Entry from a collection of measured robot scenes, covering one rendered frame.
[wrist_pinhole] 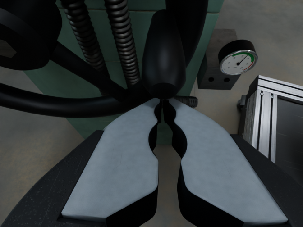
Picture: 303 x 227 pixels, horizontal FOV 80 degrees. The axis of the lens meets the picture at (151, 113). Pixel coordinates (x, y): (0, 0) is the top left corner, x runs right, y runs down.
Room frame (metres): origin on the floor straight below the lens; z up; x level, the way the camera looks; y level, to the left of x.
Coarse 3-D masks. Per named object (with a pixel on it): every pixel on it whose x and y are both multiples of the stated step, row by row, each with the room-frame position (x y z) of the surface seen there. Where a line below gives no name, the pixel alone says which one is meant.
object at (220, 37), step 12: (216, 36) 0.35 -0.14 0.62; (228, 36) 0.36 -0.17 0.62; (216, 48) 0.32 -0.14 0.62; (204, 60) 0.29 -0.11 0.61; (216, 60) 0.28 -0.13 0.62; (204, 72) 0.27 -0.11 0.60; (216, 72) 0.26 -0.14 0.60; (204, 84) 0.26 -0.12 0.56; (216, 84) 0.26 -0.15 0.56; (228, 84) 0.26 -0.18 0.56
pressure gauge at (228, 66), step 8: (240, 40) 0.26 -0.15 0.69; (224, 48) 0.26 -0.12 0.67; (232, 48) 0.25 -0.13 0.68; (240, 48) 0.24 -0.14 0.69; (248, 48) 0.24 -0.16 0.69; (224, 56) 0.24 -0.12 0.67; (232, 56) 0.24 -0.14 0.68; (240, 56) 0.24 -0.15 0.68; (248, 56) 0.24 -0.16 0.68; (256, 56) 0.23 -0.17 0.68; (224, 64) 0.24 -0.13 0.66; (232, 64) 0.24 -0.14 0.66; (240, 64) 0.24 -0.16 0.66; (248, 64) 0.24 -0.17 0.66; (224, 72) 0.23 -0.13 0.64; (232, 72) 0.24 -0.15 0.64; (240, 72) 0.24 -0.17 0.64
